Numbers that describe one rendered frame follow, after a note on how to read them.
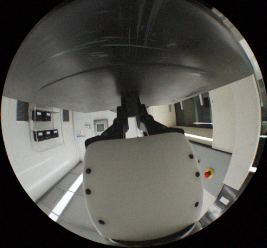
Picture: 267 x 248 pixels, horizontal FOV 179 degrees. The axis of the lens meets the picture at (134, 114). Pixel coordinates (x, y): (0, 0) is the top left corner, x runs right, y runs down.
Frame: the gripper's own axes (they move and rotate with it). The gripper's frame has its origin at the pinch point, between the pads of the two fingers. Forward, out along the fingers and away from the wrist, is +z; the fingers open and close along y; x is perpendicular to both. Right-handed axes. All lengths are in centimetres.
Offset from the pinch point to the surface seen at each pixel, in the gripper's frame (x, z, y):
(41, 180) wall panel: -181, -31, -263
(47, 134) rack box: -134, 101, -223
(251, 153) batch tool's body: -4.8, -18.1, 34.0
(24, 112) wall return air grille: -46, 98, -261
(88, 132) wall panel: -310, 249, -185
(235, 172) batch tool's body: -14.7, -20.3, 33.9
